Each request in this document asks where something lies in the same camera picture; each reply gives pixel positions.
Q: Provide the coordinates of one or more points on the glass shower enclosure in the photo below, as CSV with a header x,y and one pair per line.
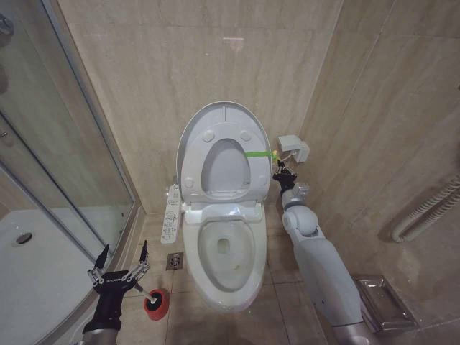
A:
x,y
64,143

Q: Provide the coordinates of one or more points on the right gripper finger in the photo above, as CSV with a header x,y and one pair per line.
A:
x,y
287,170
278,167

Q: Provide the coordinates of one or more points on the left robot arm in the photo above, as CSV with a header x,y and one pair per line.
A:
x,y
98,338

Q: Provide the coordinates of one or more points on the metal wall tray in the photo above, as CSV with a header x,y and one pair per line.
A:
x,y
386,303

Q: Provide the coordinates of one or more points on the round shower drain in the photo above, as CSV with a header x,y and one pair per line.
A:
x,y
22,238

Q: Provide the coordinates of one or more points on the square metal floor drain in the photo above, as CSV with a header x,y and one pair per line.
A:
x,y
175,261

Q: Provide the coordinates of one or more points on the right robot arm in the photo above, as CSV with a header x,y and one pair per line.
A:
x,y
323,276

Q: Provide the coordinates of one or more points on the yellow green pull tab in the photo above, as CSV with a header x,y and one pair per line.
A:
x,y
275,155

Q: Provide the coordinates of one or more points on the white shower tray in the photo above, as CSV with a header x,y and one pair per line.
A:
x,y
36,280

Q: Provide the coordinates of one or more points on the white toilet bowl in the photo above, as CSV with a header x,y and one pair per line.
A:
x,y
223,258

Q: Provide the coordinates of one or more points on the white toilet lid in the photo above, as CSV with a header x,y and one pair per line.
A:
x,y
224,115

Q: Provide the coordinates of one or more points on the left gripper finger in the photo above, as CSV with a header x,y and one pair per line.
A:
x,y
97,267
141,264

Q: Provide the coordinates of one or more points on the white bidet control panel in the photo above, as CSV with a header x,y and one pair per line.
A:
x,y
170,215

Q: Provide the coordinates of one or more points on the red toilet brush holder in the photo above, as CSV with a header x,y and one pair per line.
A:
x,y
158,307

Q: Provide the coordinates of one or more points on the green tape strip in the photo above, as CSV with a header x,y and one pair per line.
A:
x,y
257,154

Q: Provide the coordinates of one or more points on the grey wall socket box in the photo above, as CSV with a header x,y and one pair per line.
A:
x,y
293,145

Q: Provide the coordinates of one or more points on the white toilet brush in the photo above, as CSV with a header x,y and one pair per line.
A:
x,y
148,294

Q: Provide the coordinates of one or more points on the white toilet seat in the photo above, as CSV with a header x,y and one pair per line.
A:
x,y
258,172

